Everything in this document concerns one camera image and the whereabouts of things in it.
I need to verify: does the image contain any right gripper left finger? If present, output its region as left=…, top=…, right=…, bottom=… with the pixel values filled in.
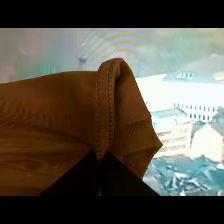
left=39, top=150, right=101, bottom=197

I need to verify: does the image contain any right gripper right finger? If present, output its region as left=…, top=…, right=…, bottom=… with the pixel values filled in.
left=100, top=150, right=161, bottom=197

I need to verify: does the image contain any orange-brown T-shirt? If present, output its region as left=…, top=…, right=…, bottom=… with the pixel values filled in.
left=0, top=57, right=164, bottom=197

